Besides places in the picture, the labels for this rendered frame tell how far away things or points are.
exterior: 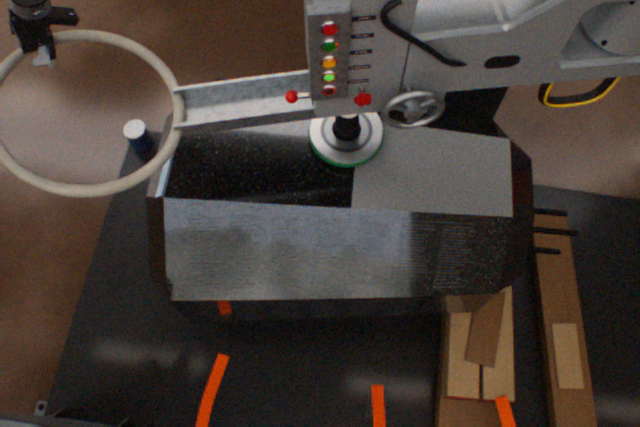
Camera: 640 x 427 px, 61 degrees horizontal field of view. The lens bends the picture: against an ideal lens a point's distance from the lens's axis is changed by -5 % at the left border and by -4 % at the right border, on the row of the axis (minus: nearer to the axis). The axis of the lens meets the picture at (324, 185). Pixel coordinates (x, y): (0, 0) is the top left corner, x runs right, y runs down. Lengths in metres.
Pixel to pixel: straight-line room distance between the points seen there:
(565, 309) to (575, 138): 0.88
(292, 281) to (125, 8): 2.06
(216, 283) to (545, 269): 1.38
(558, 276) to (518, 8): 1.48
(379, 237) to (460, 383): 0.76
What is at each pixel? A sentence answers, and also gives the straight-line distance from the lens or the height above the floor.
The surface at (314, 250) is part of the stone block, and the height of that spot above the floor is 0.75.
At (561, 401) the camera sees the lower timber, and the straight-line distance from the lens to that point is 2.41.
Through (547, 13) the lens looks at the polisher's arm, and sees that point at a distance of 1.25.
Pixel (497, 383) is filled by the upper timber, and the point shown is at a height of 0.20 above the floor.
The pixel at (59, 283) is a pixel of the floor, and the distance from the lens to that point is 2.65.
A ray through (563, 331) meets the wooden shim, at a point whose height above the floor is 0.10.
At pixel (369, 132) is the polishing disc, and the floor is 0.89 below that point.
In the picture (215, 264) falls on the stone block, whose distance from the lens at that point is 1.72.
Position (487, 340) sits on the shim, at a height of 0.21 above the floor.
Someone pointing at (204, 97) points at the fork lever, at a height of 1.06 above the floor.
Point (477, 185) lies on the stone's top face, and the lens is 1.68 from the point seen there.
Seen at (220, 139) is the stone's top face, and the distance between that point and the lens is 1.72.
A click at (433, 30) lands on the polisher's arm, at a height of 1.41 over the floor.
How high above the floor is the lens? 2.32
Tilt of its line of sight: 65 degrees down
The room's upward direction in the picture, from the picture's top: straight up
